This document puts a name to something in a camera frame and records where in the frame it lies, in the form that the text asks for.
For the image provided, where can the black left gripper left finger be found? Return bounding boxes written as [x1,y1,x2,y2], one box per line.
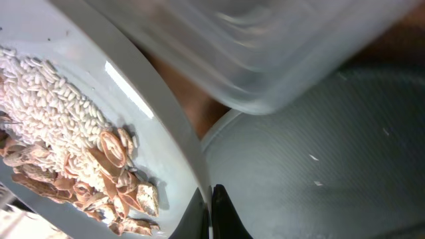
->
[169,189,209,239]

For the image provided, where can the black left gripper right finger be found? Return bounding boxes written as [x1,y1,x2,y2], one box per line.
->
[211,184,253,239]

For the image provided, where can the food scraps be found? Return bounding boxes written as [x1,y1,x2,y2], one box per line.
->
[1,48,159,236]

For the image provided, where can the grey plate with food scraps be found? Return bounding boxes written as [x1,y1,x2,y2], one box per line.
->
[1,0,210,238]

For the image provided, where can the clear plastic waste bin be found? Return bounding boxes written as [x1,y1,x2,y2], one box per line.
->
[90,0,419,115]

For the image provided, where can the round black serving tray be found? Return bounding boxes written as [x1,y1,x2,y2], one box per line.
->
[202,66,424,238]

